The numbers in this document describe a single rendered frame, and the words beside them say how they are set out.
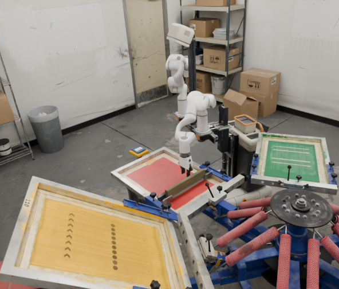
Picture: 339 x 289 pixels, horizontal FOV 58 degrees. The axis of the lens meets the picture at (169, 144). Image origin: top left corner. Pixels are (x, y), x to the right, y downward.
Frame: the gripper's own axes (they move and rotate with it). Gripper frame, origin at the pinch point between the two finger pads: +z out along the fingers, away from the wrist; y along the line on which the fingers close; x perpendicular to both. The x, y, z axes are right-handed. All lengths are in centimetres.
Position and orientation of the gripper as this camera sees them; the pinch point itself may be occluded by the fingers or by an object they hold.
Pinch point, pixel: (185, 172)
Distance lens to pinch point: 225.5
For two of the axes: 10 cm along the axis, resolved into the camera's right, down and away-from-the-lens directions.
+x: -7.5, 3.6, -5.6
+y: -6.6, -3.3, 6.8
